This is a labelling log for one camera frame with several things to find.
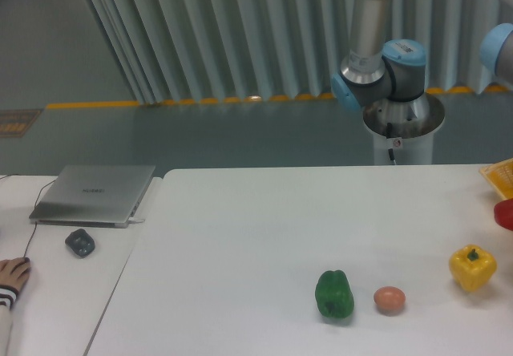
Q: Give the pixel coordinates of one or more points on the person's hand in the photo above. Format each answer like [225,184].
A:
[15,273]

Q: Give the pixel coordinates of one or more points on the red bell pepper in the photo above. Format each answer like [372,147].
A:
[503,214]

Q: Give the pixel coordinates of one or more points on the striped sleeve forearm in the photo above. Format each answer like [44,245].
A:
[9,296]

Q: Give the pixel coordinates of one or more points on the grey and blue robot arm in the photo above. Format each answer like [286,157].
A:
[372,51]

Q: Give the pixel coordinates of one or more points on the yellow plastic basket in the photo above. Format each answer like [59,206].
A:
[499,177]

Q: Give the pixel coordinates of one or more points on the black power adapter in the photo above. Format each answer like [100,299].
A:
[81,243]

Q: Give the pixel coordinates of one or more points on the silver laptop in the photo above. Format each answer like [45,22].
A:
[94,196]

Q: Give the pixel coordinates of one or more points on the folding partition screen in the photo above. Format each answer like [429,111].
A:
[196,50]

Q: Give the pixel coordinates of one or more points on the green bell pepper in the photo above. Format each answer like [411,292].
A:
[333,295]

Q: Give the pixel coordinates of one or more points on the brown egg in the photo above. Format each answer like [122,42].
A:
[389,299]

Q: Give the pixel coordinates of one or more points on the yellow bell pepper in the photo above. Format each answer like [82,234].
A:
[472,267]

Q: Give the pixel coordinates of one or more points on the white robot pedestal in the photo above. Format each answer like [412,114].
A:
[403,132]

